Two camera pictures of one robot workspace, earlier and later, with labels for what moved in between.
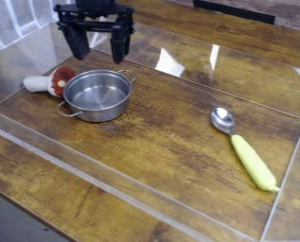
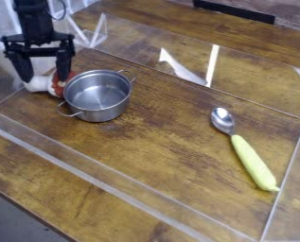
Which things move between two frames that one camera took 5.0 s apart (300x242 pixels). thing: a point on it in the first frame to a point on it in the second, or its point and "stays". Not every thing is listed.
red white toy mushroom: (53, 83) stays
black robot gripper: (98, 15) to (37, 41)
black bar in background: (246, 13) stays
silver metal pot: (97, 95) stays
